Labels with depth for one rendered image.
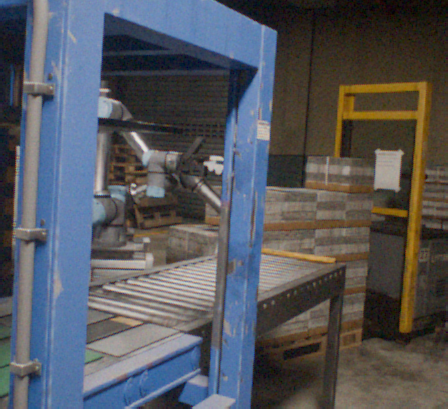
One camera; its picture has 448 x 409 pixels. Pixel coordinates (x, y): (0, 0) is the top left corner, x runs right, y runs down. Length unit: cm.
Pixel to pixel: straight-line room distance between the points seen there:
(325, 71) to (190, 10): 949
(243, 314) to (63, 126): 71
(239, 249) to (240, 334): 19
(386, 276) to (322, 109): 613
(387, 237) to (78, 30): 398
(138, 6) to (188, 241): 246
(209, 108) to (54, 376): 1058
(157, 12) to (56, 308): 50
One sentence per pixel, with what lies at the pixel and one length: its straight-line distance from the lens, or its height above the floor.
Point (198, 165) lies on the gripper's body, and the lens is 242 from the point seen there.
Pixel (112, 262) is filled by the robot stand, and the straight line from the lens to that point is 273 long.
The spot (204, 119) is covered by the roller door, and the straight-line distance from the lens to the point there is 1142.
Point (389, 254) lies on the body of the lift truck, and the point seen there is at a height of 60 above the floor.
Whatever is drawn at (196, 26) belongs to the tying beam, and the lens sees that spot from 114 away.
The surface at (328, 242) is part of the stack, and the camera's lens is 394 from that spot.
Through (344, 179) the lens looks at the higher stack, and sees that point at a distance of 406.
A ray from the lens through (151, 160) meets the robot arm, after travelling 249.
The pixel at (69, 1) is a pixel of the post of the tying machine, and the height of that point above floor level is 145.
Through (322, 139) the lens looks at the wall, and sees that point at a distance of 1046.
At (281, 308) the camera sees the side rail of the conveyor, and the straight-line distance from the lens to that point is 213.
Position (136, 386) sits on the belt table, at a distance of 137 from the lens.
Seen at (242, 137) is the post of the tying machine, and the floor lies 130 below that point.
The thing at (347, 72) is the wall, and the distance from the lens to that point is 1045.
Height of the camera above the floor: 126
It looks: 3 degrees down
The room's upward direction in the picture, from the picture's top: 4 degrees clockwise
